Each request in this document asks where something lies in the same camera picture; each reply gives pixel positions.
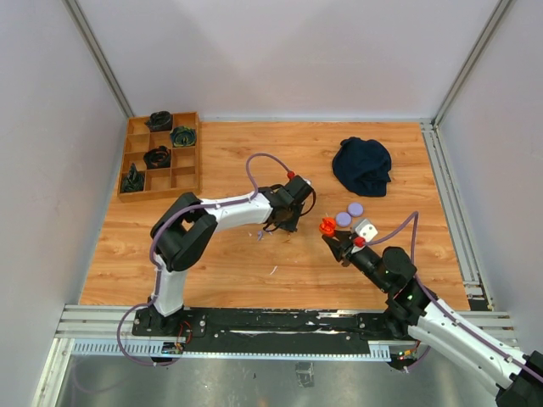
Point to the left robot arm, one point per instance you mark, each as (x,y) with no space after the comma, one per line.
(182,234)

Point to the green yellow rolled tie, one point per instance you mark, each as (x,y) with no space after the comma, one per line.
(183,136)

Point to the black orange rolled tie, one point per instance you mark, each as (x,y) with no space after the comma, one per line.
(158,158)

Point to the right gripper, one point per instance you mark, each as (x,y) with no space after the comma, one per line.
(342,252)

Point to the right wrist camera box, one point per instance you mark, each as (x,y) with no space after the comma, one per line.
(364,231)

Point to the navy blue cloth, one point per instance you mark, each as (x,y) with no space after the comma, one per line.
(362,167)

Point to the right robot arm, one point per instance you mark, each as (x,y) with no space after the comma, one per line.
(511,376)

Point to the wooden compartment tray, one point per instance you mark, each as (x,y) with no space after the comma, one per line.
(184,175)

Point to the dark green folded tie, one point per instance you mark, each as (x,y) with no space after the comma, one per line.
(132,181)

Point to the black rolled tie top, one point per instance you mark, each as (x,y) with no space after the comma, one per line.
(160,121)

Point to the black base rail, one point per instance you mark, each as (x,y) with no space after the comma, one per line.
(270,332)

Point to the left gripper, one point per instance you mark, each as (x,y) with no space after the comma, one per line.
(292,226)

